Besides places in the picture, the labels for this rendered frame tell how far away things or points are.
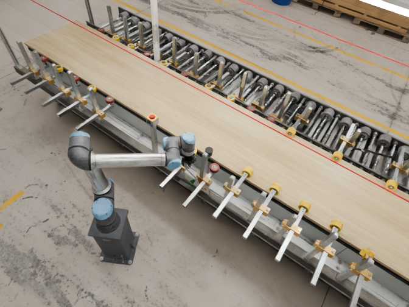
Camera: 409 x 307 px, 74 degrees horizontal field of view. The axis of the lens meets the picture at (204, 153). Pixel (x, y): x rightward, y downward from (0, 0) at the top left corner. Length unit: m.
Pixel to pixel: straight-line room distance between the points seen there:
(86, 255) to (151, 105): 1.57
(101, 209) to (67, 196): 1.22
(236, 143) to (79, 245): 1.81
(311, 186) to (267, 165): 0.39
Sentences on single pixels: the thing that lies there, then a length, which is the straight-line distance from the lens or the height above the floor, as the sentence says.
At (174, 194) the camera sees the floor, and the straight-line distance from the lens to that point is 3.14.
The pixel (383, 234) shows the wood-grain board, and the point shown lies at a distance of 2.50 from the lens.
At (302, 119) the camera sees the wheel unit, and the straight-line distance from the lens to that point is 2.79.
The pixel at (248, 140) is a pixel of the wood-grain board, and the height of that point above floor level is 0.90.
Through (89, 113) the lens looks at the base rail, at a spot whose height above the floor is 0.70.
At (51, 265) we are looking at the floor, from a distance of 3.08.
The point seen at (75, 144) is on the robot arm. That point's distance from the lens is 1.77.
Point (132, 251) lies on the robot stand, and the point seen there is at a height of 0.02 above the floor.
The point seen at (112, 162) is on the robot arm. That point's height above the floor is 1.39.
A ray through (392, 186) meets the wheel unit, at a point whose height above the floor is 0.96.
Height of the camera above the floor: 2.75
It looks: 52 degrees down
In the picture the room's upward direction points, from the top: 8 degrees clockwise
